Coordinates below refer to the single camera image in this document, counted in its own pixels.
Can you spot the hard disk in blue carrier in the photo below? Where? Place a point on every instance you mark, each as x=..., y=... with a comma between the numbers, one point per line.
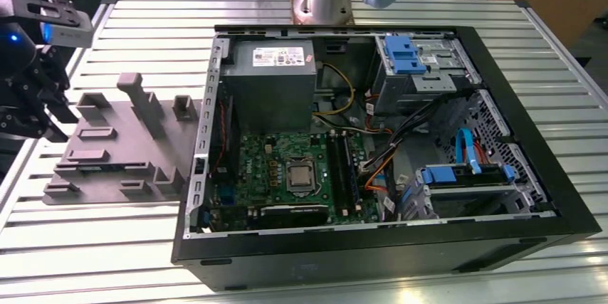
x=444, y=176

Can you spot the tall silver drive cage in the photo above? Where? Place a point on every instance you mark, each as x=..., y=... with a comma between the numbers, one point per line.
x=442, y=83

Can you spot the grey parts rack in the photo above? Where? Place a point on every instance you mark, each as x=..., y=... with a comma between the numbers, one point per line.
x=114, y=147

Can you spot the black RAM slot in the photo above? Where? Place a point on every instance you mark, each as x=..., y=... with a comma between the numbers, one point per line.
x=335, y=172

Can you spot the black graphics card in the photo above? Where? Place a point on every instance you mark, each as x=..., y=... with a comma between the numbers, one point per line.
x=290, y=216

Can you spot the silver CPU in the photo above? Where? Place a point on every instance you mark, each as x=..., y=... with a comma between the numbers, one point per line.
x=302, y=176

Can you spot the low silver disk bay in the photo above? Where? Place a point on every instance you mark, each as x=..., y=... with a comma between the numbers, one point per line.
x=475, y=191

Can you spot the metal CPU socket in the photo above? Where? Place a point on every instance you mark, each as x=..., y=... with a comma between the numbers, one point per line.
x=286, y=176

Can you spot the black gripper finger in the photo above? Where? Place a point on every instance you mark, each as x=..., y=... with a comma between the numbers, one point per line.
x=28, y=122
x=54, y=72

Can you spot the blue disk carrier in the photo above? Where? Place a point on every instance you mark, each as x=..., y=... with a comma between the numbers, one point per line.
x=402, y=51

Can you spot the green motherboard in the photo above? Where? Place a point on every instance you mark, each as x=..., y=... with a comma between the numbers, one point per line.
x=266, y=154

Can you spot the black PC case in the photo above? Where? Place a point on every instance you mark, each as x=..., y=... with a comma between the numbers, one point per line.
x=332, y=261

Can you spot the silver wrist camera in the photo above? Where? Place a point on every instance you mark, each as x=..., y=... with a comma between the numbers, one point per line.
x=71, y=33

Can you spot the grey power supply unit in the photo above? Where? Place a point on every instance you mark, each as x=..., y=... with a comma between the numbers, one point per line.
x=271, y=97

